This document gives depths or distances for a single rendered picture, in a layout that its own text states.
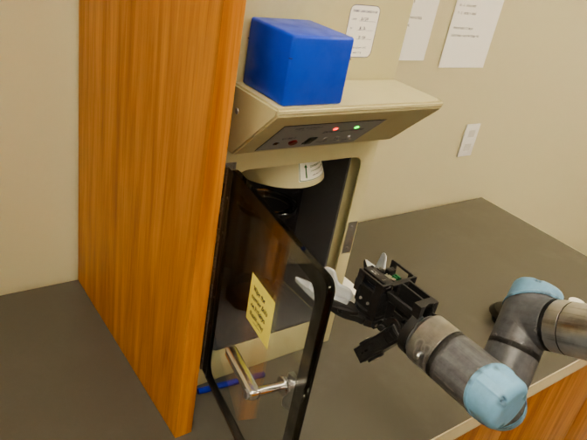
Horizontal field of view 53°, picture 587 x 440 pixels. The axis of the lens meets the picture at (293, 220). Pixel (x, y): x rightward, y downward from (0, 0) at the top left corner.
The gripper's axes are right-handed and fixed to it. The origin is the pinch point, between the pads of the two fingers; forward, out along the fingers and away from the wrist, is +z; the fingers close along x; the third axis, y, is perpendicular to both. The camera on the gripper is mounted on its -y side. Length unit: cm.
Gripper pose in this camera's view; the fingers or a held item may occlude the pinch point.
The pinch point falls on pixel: (331, 272)
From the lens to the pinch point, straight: 98.6
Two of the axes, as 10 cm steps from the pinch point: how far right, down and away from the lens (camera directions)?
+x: -8.0, 1.5, -5.8
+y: 1.7, -8.7, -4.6
